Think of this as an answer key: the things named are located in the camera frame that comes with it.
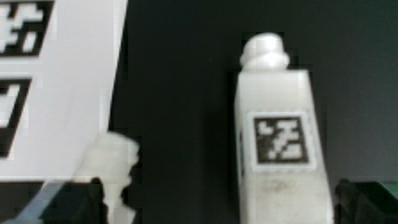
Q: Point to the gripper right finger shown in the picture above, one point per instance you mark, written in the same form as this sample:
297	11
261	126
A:
366	202

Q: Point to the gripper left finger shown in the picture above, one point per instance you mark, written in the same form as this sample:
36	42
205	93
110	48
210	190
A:
68	204

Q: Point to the white leg with tag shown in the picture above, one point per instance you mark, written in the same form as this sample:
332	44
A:
283	185

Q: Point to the white leg centre right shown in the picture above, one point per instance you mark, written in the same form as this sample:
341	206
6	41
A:
109	160

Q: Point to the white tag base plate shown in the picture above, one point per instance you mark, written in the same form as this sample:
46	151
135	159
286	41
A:
61	36

